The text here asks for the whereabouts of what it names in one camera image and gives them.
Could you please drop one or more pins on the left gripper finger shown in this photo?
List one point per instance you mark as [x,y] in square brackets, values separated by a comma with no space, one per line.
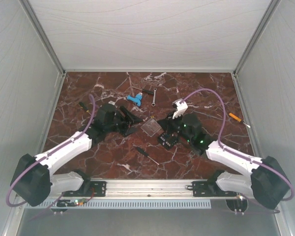
[130,118]
[130,130]

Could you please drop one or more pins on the orange handled screwdriver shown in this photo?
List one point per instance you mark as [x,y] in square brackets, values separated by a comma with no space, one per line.
[239,120]

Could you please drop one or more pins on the aluminium mounting rail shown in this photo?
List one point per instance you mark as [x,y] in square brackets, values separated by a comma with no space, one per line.
[134,188]

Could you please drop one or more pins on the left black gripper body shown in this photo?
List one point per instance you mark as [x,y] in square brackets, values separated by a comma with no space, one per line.
[120,124]

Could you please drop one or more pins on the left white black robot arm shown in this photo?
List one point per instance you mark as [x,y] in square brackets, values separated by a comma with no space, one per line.
[35,177]

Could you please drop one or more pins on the small black screwdriver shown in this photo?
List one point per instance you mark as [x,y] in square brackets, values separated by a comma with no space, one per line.
[141,151]

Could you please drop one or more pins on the black handled screwdriver top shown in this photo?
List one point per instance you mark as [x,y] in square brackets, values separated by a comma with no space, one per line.
[145,90]

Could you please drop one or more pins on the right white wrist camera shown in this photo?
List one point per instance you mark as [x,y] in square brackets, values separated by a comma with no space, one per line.
[180,107]

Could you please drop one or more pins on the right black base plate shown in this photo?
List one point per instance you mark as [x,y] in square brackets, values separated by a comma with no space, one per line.
[208,189]

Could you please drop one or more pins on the blue plastic fitting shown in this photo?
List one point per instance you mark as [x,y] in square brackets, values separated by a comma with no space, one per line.
[136,100]

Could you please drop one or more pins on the grey slotted cable duct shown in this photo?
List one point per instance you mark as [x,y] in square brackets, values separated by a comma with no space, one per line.
[148,204]

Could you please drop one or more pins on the black yellow screwdriver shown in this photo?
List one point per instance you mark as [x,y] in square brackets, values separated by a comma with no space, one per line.
[84,107]

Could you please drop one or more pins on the clear plastic fuse box cover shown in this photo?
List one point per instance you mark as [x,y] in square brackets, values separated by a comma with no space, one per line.
[151,127]

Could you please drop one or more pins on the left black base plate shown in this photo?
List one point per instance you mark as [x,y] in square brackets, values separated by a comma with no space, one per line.
[98,188]

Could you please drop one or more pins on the silver combination wrench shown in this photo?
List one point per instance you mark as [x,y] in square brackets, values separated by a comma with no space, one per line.
[154,97]

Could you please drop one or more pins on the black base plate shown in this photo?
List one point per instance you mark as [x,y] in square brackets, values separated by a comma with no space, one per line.
[98,188]
[208,189]

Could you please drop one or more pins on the black fuse box base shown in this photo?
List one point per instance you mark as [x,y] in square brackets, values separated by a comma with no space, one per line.
[167,140]

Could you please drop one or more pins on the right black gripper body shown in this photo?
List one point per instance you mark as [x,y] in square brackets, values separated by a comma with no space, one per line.
[175,125]

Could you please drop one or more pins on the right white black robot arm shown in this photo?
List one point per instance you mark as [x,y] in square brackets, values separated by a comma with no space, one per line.
[260,178]

